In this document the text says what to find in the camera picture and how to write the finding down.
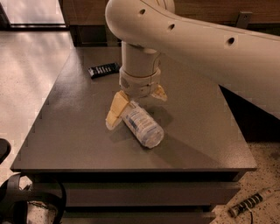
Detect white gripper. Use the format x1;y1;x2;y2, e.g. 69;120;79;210
106;68;167;130

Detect blue labelled plastic bottle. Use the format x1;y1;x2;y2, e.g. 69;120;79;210
122;101;165;149

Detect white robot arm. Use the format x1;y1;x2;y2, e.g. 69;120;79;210
105;0;280;118

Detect black remote control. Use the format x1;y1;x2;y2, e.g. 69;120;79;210
88;63;120;79

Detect dark grey table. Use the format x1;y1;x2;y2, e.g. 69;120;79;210
11;47;256;224

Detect black round object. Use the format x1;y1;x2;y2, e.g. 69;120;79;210
0;138;11;164

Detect black white power strip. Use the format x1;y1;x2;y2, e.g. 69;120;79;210
228;187;276;218

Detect black headphones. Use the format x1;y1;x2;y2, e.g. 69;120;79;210
0;173;67;224

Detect right metal bracket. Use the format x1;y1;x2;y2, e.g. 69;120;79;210
235;11;253;29

